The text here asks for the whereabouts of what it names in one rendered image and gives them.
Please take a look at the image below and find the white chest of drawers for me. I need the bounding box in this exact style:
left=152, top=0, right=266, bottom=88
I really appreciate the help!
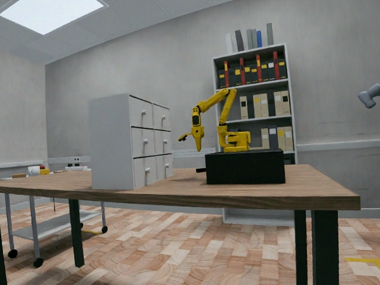
left=87, top=93, right=174, bottom=190

